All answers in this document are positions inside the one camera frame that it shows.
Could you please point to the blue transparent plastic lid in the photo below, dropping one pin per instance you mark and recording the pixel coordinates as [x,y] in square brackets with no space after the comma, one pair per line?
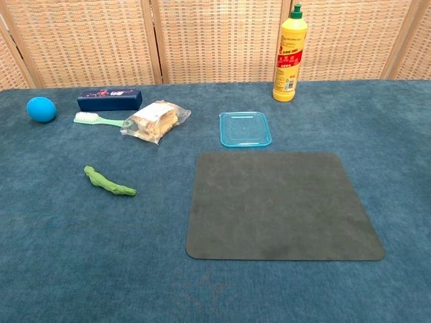
[245,129]

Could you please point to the clear bag of bread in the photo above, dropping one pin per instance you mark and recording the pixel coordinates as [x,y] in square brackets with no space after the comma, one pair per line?
[156,122]

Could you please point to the blue ball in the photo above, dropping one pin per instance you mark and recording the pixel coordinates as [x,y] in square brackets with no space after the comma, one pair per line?
[41,109]

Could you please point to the green rubbery toy strip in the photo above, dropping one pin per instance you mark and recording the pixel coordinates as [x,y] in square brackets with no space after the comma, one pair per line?
[101,181]

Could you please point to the dark grey square mat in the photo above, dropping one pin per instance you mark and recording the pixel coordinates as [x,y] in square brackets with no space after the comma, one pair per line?
[279,208]

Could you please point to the light green brush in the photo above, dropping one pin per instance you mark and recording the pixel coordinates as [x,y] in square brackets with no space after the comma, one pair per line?
[88,118]

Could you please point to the blue table cloth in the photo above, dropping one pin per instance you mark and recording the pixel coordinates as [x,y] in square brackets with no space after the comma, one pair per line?
[101,252]

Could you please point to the yellow bottle green cap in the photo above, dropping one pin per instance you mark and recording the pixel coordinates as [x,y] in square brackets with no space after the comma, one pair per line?
[290,57]

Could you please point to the dark blue rectangular box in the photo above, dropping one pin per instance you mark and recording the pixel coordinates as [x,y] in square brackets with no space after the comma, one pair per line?
[107,100]

